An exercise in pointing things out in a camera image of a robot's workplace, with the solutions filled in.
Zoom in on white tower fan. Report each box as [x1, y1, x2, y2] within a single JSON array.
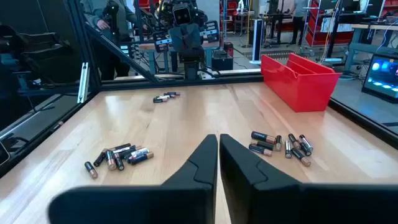
[[249, 18, 265, 65]]

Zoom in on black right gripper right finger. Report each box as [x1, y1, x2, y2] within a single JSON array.
[[220, 134, 398, 224]]

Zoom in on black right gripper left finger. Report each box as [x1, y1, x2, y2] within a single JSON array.
[[48, 134, 218, 224]]

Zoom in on rack with red bins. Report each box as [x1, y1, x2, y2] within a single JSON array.
[[300, 0, 354, 57]]

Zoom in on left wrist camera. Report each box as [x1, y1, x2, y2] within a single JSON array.
[[172, 4, 193, 26]]

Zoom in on small metal screws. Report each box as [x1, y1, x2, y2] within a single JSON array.
[[290, 147, 312, 167]]

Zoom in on black equipment box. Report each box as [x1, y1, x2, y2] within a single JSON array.
[[211, 48, 234, 72]]

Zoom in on grey-blue workbench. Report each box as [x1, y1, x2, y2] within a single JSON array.
[[344, 23, 398, 74]]

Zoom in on person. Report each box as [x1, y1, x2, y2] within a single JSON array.
[[289, 0, 309, 46], [80, 0, 139, 81]]

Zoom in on glowing computer case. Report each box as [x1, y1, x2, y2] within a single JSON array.
[[361, 53, 398, 103]]

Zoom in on silver aluminium bracket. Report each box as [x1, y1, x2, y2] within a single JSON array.
[[76, 62, 90, 104]]

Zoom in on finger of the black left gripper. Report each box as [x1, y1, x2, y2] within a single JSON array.
[[153, 25, 187, 53], [186, 20, 221, 52]]

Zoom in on red plastic bin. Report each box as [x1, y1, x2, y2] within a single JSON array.
[[260, 52, 343, 113]]

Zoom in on teal-legged workbench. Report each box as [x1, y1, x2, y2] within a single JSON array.
[[136, 40, 222, 75]]

